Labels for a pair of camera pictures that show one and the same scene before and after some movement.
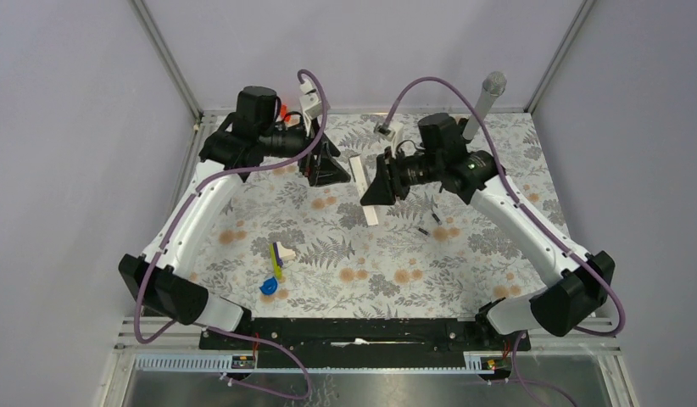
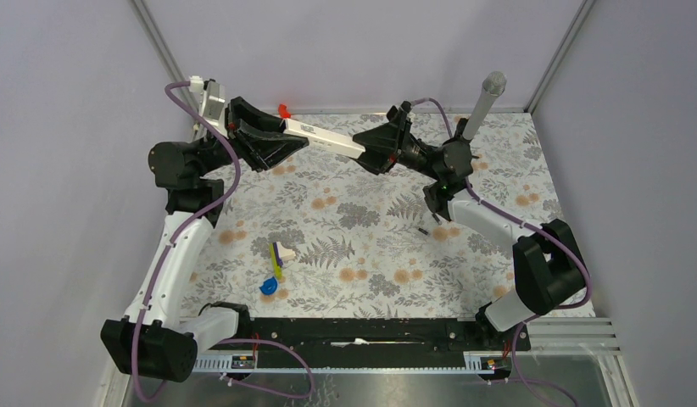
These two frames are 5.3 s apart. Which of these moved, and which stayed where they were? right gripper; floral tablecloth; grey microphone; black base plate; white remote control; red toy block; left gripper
Moved: right gripper; white remote control; left gripper
Stayed: floral tablecloth; grey microphone; black base plate; red toy block
